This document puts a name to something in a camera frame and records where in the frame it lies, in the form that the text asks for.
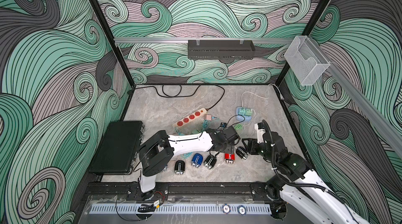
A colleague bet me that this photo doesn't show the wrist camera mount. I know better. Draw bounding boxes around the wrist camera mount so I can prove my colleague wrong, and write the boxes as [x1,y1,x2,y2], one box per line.
[254,122,267,143]
[219,122,227,129]

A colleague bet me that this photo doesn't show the perforated white cable duct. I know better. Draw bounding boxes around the perforated white cable duct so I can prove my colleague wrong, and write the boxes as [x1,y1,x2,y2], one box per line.
[89,203,272,215]

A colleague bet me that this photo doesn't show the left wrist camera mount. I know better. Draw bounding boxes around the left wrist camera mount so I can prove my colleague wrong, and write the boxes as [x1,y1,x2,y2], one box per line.
[219,122,227,129]

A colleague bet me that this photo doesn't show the aluminium wall rail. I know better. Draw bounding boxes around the aluminium wall rail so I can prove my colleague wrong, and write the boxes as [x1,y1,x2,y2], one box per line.
[113,37,294,45]

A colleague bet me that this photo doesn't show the white power strip cable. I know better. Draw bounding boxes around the white power strip cable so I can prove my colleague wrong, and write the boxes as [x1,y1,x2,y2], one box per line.
[241,83,285,109]

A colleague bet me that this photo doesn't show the pink USB charger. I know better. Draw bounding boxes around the pink USB charger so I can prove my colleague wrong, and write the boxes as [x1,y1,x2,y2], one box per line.
[205,114,212,121]

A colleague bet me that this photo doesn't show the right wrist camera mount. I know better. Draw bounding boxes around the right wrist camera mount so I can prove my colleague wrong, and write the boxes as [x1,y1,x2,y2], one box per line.
[254,122,267,143]

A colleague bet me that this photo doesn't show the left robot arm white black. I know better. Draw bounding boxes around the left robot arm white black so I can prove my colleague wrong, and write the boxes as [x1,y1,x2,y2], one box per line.
[138,126,240,193]

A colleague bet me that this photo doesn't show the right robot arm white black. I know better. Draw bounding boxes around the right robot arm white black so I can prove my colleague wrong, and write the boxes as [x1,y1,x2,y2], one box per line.
[242,129,367,224]

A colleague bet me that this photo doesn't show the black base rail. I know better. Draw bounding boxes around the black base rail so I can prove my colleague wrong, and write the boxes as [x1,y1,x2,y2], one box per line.
[85,179,286,202]

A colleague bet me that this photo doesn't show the black power strip cable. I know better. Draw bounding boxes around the black power strip cable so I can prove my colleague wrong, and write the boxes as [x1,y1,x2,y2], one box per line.
[127,84,226,112]

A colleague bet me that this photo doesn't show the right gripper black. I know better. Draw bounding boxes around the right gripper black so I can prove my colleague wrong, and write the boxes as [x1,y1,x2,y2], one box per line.
[241,137,277,164]

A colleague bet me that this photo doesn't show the beige power strip red sockets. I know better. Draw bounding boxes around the beige power strip red sockets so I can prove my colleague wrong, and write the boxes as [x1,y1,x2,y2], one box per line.
[172,108,207,128]

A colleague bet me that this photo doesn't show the clear acrylic wall holder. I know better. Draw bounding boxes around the clear acrylic wall holder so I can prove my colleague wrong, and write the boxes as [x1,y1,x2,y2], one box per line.
[284,36,330,86]

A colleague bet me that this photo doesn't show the black wall shelf tray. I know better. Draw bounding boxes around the black wall shelf tray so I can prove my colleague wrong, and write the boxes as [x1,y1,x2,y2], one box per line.
[187,41,255,63]

